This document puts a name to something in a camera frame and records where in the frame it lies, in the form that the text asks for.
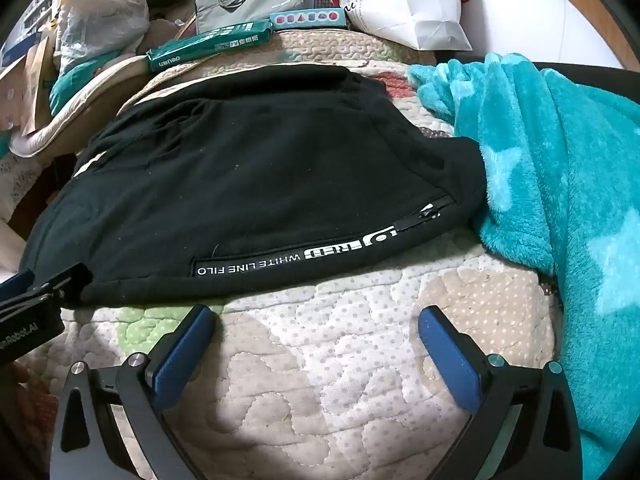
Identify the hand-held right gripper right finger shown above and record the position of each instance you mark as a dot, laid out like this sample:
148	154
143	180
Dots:
450	365

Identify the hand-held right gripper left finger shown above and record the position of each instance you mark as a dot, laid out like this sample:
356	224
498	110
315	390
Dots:
185	355

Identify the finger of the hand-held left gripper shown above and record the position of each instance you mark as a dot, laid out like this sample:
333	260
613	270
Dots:
62	282

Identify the black pants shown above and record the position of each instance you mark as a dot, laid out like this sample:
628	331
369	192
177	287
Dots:
250	175

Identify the heart pattern quilt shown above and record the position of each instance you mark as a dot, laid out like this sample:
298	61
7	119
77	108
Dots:
325	370

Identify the beige cushion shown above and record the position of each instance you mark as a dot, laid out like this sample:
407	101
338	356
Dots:
75	105

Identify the teal cloth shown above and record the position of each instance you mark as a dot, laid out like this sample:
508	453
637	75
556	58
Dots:
75	80

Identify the brown paper bag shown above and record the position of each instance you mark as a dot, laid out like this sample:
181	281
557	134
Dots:
40	80

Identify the teal star fleece blanket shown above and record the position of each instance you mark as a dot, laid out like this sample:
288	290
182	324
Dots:
550	160

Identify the blue box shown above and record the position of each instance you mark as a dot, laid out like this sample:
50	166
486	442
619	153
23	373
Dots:
15	50

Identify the clear plastic bag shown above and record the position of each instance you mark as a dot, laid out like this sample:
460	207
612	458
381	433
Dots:
95	25

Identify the green paper pack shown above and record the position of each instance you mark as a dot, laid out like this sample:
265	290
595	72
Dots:
200	45

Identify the teal box with shapes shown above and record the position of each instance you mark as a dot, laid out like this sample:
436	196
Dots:
307	18

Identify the white paper shopping bag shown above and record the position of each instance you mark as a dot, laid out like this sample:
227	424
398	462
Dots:
400	5

